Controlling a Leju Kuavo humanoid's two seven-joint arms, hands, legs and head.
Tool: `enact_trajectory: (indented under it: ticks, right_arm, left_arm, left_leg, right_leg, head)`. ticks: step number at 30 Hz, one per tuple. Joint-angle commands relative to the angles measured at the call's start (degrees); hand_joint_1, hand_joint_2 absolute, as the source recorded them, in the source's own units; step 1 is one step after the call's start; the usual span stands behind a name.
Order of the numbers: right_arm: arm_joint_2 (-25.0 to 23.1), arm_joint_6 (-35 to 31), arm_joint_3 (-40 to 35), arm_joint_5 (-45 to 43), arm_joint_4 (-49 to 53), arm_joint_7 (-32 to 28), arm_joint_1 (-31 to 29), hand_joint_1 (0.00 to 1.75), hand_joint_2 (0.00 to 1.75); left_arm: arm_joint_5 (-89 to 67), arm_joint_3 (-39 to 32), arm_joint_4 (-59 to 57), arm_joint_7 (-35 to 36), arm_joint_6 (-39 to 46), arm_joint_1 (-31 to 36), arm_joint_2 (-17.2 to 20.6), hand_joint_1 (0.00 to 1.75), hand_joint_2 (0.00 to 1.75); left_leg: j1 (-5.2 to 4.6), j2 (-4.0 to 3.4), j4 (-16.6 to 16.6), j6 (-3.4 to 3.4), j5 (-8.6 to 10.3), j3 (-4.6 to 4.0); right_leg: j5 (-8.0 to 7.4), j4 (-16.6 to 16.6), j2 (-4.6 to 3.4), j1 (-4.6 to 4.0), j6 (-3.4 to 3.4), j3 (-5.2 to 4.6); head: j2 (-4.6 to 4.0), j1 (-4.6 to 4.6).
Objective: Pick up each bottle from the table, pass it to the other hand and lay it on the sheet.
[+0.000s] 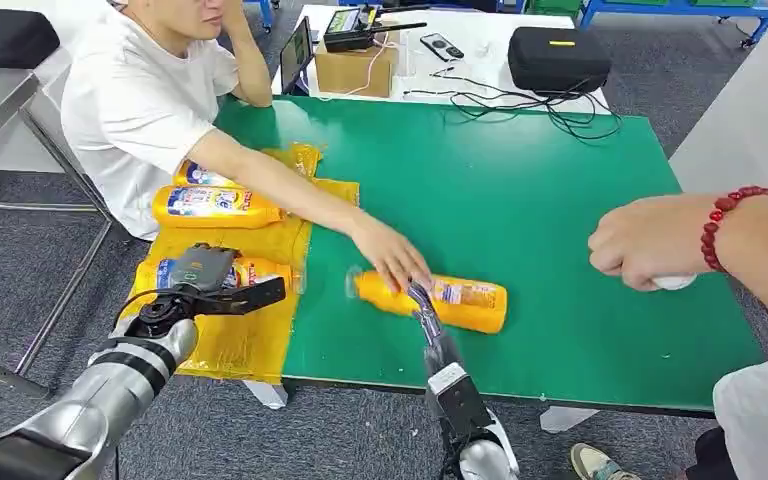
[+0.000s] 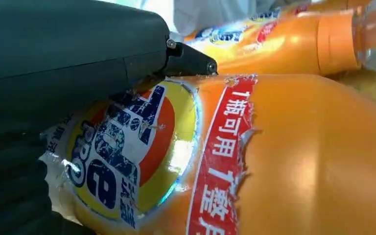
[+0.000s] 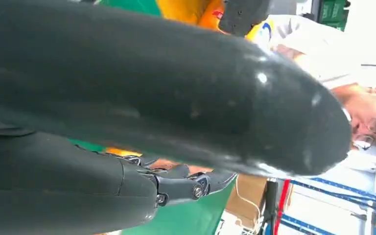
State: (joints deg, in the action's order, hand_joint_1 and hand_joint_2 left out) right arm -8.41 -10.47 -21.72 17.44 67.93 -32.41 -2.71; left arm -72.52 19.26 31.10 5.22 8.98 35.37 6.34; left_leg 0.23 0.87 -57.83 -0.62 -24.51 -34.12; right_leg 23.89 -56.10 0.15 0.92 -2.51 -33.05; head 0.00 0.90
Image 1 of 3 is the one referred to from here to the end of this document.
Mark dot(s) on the black remote control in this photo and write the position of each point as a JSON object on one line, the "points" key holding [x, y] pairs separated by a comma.
{"points": [[440, 46]]}

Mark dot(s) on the person's right hand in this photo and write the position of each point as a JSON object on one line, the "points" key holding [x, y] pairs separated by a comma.
{"points": [[390, 252], [649, 238]]}

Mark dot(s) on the green plastic crate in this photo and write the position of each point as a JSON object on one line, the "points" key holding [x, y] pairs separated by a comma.
{"points": [[553, 5]]}

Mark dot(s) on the blue metal frame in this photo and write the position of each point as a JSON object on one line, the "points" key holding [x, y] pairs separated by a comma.
{"points": [[689, 9], [266, 13]]}

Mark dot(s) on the black zip case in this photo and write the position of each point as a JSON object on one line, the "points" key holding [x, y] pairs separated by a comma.
{"points": [[6, 43], [556, 66]]}

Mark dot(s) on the pale sneaker shoe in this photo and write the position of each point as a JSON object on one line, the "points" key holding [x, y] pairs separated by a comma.
{"points": [[596, 464]]}

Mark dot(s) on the dark tablet screen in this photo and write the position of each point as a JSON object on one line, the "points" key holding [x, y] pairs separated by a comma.
{"points": [[294, 53]]}

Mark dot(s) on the yellow plastic sheet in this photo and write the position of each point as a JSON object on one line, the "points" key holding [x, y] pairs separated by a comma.
{"points": [[238, 344]]}

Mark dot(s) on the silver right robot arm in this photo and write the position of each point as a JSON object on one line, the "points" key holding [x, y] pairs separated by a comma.
{"points": [[486, 460]]}

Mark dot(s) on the white side table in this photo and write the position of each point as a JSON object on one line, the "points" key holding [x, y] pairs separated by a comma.
{"points": [[755, 112]]}

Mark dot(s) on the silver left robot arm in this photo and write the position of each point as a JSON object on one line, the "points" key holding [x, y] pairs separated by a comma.
{"points": [[126, 371]]}

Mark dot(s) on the small white object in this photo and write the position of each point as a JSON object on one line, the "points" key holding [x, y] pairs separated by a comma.
{"points": [[675, 283]]}

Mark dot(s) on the orange drink bottle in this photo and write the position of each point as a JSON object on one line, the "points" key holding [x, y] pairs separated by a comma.
{"points": [[261, 270], [470, 311], [215, 206], [198, 175]]}

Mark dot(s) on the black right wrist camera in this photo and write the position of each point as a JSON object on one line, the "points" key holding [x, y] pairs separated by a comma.
{"points": [[463, 404]]}

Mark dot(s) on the brown cardboard box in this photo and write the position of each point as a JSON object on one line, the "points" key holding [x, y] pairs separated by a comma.
{"points": [[351, 73]]}

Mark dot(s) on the black handheld radio controller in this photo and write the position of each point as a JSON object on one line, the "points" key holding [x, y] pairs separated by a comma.
{"points": [[351, 36]]}

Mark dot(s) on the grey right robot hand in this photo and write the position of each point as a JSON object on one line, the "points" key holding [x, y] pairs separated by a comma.
{"points": [[432, 324]]}

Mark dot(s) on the green table mat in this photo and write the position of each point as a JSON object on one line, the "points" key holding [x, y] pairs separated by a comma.
{"points": [[523, 218]]}

